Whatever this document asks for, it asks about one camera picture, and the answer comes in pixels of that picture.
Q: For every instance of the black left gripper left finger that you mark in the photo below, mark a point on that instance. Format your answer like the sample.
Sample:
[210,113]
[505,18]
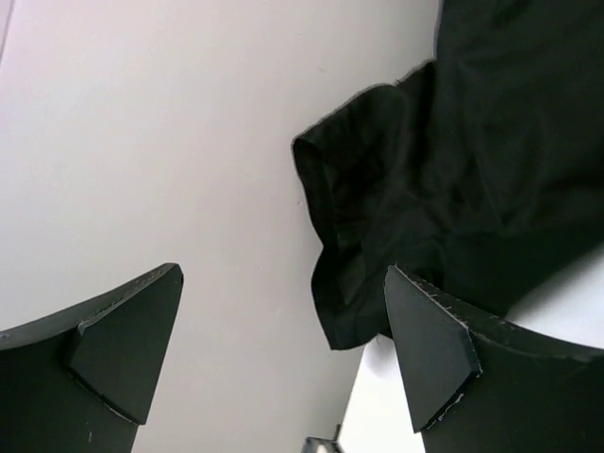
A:
[83,379]

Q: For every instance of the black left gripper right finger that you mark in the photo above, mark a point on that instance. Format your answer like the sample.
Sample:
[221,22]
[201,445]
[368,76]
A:
[477,383]

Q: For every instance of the black pleated skirt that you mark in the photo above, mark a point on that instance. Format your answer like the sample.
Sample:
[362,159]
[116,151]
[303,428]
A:
[481,171]

